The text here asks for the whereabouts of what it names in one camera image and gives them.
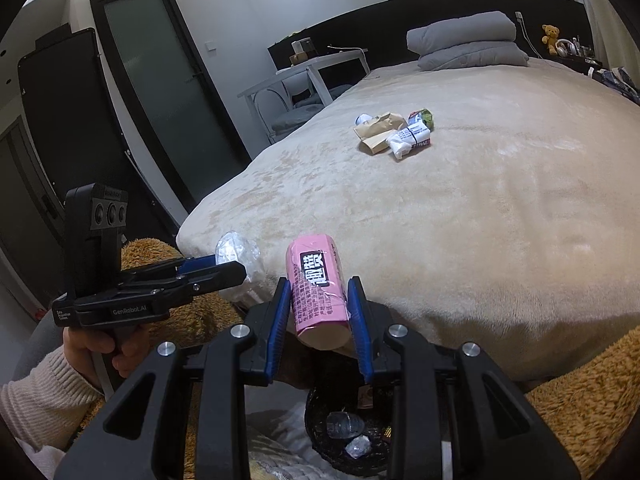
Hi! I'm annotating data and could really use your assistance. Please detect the grey folded quilt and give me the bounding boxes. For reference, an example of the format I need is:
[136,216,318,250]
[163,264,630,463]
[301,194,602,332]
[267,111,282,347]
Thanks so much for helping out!
[417,42,531,72]
[406,10,519,56]

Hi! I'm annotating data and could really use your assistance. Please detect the white and wooden box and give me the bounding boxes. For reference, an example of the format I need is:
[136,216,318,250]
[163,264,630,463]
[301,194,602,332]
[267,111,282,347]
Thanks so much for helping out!
[291,37,316,65]

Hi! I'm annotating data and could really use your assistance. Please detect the white-backed chair grey cushion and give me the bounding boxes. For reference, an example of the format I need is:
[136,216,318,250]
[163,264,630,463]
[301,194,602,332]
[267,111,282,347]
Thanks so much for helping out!
[277,71,354,106]

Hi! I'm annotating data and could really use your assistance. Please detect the brown fuzzy pants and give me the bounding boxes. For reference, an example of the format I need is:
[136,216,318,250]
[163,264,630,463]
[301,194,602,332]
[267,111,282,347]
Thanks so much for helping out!
[75,237,640,480]

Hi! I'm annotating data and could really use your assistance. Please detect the brown paper bag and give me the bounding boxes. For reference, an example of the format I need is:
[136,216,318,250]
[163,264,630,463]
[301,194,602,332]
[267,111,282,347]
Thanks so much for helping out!
[352,111,408,155]

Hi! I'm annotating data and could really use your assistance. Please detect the metal chair grey cushion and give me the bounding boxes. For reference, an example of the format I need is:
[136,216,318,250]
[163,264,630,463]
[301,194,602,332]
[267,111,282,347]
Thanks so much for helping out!
[255,87,326,144]

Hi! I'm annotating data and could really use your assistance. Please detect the white table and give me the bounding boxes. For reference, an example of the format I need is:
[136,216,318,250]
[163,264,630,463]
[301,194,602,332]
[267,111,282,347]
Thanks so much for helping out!
[237,49,371,144]

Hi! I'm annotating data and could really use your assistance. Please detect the clear plastic bottle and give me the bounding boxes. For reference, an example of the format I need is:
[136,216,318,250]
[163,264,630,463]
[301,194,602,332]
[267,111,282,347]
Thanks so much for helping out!
[326,410,366,441]

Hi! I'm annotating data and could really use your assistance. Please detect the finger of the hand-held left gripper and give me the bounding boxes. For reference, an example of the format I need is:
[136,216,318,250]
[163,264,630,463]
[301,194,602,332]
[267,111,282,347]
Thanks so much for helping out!
[116,261,248,307]
[120,253,219,282]

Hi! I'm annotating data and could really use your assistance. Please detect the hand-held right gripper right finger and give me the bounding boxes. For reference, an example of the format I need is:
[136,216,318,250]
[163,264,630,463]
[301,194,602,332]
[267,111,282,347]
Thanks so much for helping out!
[347,275,581,480]

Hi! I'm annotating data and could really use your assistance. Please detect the frosted glass door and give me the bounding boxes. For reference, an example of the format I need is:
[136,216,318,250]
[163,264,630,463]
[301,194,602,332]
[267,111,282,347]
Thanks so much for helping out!
[90,0,254,222]

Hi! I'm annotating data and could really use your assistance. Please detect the person's left forearm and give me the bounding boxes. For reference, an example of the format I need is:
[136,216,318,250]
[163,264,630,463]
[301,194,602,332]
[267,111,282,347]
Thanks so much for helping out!
[0,347,107,453]

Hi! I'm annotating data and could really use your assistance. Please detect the beige plush blanket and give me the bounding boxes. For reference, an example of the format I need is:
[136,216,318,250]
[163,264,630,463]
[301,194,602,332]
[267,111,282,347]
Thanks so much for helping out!
[176,55,640,386]

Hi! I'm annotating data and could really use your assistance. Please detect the white charger with cable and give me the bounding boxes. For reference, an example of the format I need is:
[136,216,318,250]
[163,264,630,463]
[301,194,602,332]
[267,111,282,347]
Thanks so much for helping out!
[514,11,544,59]

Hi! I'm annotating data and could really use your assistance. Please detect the person's left hand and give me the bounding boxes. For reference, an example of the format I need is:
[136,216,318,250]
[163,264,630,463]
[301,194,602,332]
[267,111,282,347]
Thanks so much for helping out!
[63,324,149,392]

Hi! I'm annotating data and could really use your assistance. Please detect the black nightstand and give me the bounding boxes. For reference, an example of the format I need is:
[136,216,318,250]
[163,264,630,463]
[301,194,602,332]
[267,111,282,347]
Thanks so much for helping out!
[552,53,607,75]

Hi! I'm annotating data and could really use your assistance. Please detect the black headboard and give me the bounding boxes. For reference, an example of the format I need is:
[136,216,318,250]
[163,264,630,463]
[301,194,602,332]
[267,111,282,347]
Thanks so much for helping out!
[267,0,596,74]

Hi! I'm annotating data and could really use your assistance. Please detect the clear plastic wrapper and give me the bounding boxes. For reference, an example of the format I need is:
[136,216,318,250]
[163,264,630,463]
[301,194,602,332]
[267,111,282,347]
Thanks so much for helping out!
[214,230,262,286]

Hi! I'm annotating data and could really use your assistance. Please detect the pile of clothes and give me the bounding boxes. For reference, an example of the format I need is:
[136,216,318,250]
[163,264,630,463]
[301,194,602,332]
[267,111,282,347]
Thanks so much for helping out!
[592,66,640,102]

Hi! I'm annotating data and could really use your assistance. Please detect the brown teddy bear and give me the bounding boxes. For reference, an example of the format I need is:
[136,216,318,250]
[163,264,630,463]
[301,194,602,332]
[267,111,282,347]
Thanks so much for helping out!
[541,23,561,56]

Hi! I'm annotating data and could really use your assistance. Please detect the pink box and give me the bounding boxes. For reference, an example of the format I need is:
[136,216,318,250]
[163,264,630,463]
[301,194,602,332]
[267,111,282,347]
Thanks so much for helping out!
[285,232,354,352]

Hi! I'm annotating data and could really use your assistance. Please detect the white cloth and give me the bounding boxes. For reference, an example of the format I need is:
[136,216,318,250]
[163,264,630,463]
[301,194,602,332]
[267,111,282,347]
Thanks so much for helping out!
[245,407,331,480]

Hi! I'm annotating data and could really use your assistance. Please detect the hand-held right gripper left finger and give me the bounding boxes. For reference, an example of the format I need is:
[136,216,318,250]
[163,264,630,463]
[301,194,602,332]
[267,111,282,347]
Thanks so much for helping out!
[54,276,293,480]

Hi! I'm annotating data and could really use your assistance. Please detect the white blue printed packet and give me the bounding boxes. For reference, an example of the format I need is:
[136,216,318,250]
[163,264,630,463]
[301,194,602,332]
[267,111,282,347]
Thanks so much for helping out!
[387,124,433,162]

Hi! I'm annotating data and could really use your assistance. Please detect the white tissue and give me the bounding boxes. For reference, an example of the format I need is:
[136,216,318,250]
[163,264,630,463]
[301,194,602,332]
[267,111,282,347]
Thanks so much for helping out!
[346,435,374,459]

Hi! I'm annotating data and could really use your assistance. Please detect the dark cabinet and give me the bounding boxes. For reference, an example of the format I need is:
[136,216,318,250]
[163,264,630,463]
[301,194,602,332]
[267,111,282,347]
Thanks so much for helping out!
[0,115,67,322]

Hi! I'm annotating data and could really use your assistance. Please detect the black trash bin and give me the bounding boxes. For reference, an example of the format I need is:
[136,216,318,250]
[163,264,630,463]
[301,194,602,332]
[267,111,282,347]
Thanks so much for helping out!
[304,382,401,478]

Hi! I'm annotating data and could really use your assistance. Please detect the large black panel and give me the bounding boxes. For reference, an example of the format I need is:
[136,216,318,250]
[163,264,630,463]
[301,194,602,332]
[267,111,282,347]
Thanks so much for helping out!
[17,27,184,272]

